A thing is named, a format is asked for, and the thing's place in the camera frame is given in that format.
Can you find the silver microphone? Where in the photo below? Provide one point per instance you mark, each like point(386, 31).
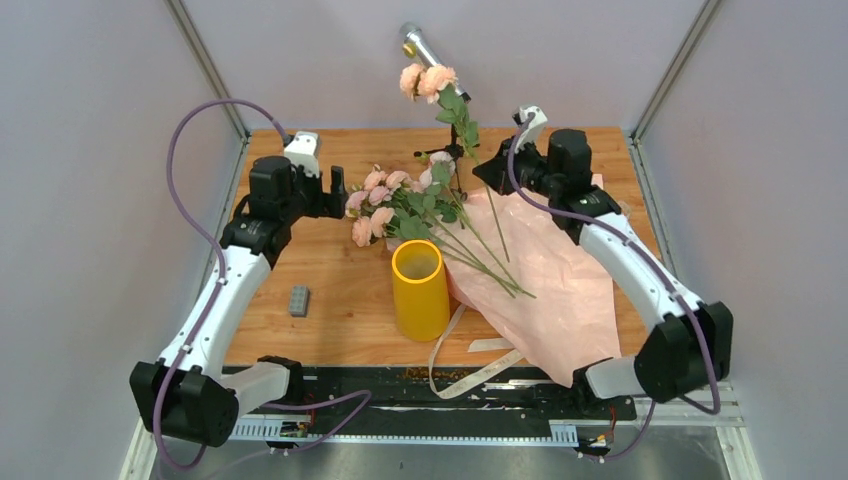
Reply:
point(426, 75)

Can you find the yellow cylindrical vase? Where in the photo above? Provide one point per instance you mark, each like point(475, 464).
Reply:
point(420, 291)

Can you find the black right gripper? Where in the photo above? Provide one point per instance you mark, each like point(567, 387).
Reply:
point(495, 172)

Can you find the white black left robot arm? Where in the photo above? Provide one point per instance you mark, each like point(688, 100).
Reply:
point(185, 394)

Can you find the grey building brick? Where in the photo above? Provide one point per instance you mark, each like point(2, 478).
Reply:
point(299, 301)

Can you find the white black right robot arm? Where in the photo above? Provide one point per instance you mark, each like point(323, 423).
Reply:
point(689, 341)

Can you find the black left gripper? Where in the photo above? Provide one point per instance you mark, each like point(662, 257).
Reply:
point(326, 204)

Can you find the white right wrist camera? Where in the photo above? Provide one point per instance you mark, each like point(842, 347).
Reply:
point(531, 121)

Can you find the black tripod microphone stand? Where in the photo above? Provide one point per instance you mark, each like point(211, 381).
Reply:
point(454, 149)

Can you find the pink wrapping paper sheet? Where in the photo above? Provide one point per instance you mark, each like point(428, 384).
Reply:
point(570, 322)

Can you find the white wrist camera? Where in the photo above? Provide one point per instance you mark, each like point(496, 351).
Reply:
point(303, 151)
point(531, 121)

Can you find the pink flower bouquet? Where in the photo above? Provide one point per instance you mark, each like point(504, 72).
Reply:
point(397, 206)

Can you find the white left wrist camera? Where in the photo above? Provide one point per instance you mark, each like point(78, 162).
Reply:
point(303, 151)

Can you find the pink rose stem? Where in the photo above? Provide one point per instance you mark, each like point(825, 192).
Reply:
point(455, 112)

